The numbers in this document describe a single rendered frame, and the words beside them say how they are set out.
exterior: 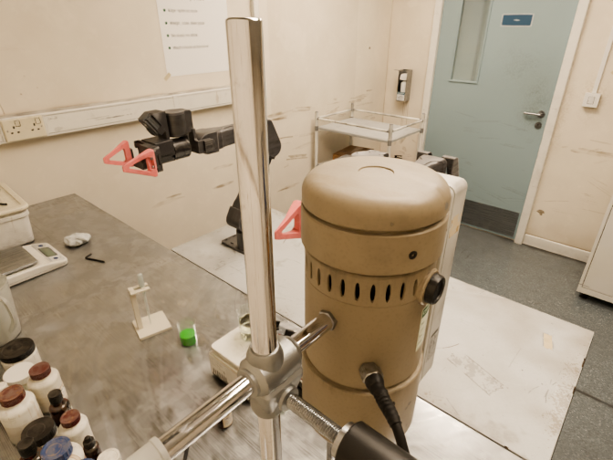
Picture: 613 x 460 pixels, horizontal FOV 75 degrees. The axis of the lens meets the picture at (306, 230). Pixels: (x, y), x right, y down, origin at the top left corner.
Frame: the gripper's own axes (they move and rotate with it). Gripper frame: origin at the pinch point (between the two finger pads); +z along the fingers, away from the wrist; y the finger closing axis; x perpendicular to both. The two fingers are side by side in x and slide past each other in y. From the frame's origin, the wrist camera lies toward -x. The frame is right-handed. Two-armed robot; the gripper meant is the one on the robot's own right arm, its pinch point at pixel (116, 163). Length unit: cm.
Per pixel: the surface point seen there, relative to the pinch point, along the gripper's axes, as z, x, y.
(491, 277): -224, 133, 39
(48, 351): 27.0, 39.9, 1.6
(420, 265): 19, -17, 88
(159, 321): 4.0, 39.4, 12.8
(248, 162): 29, -25, 83
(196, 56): -96, -13, -100
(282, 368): 28, -13, 84
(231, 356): 4, 31, 44
